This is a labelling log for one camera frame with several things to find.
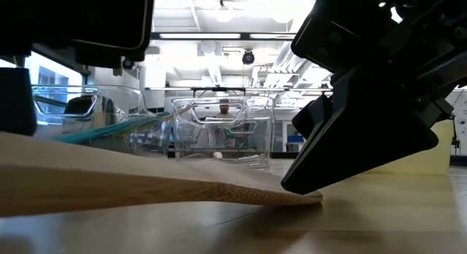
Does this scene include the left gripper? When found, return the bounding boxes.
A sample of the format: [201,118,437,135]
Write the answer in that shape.
[0,0,123,136]

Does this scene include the bright blue silicone spatula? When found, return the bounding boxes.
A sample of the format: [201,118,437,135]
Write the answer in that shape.
[54,117,161,145]

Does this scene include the slim teal silicone spatula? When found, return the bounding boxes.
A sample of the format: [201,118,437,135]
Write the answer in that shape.
[54,111,172,145]

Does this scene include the clear plastic bin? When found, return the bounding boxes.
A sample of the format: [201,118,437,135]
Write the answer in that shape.
[31,85,173,158]
[170,96,275,170]

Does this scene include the yellow plastic bin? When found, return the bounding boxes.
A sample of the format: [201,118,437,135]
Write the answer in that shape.
[364,118,454,177]

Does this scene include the person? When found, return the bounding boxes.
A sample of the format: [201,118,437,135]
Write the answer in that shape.
[209,99,238,120]

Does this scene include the LED light bar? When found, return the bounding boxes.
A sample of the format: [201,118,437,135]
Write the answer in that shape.
[150,31,297,41]

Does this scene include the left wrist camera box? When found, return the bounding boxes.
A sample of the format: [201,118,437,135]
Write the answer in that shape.
[36,0,156,62]

